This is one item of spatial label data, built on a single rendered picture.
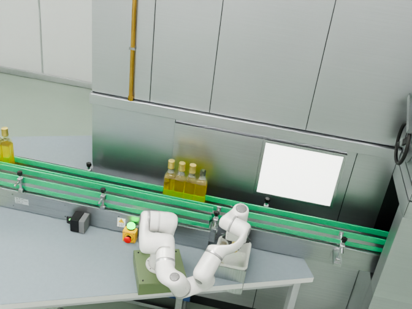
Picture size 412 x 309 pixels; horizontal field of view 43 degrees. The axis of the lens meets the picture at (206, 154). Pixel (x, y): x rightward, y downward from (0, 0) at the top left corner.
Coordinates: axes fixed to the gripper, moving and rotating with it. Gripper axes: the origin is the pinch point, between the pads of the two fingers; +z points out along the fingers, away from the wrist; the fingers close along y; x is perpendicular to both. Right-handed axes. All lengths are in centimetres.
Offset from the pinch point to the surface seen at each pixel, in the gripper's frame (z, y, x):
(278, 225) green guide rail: 6.1, -20.6, -21.4
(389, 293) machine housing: 14, -79, 1
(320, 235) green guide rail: 6.4, -42.8, -20.8
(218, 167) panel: -7.4, 16.0, -42.4
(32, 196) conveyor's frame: 8, 112, -12
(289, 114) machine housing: -42, -16, -54
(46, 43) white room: 132, 254, -319
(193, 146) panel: -17, 31, -45
